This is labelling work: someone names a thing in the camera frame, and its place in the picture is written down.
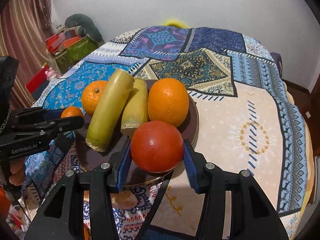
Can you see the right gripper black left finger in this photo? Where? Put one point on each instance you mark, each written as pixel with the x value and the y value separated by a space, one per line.
pixel 61 216

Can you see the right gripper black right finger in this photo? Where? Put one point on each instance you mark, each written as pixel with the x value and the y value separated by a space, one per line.
pixel 252 214

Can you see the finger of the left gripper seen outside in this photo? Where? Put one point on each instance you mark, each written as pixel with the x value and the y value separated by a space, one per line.
pixel 57 124

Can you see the small mandarin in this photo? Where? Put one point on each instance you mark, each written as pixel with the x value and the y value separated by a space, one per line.
pixel 87 235
pixel 71 111

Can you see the long yellow-green sugarcane piece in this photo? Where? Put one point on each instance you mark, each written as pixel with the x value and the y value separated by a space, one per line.
pixel 108 110

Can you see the short yellow sugarcane piece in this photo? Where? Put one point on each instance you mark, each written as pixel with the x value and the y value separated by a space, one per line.
pixel 135 112

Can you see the red tomato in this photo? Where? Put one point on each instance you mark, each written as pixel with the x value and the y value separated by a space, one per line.
pixel 157 147

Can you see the pomelo segment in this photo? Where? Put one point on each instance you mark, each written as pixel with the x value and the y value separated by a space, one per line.
pixel 124 200

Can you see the large orange left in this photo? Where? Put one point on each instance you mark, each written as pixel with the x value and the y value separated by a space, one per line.
pixel 91 95

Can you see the large orange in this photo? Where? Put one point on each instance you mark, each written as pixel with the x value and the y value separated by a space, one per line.
pixel 168 101
pixel 91 95

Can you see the red box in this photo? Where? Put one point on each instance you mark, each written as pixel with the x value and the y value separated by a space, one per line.
pixel 39 82

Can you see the pink plush toy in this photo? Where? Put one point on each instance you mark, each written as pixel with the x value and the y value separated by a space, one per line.
pixel 52 73

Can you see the green patterned box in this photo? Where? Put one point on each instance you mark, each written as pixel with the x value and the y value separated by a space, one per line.
pixel 73 54

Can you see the orange red boxes pile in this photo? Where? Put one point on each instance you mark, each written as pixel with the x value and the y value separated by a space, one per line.
pixel 62 40

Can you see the dark brown round plate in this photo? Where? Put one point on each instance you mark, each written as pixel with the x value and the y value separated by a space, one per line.
pixel 89 158

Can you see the dark green neck pillow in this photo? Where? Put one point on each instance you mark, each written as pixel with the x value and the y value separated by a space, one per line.
pixel 86 27

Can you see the striped pink curtain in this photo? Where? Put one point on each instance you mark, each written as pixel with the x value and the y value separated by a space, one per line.
pixel 25 26

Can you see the large orange right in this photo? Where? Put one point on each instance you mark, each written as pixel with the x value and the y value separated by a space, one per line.
pixel 168 101

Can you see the yellow fluffy object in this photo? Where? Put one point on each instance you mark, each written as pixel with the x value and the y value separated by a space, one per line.
pixel 175 23

